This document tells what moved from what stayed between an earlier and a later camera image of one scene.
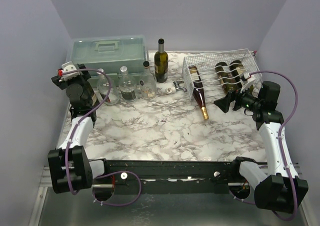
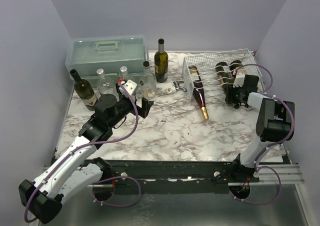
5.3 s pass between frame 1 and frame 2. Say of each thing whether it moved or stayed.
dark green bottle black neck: stayed
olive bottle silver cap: stayed
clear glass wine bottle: stayed
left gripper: moved
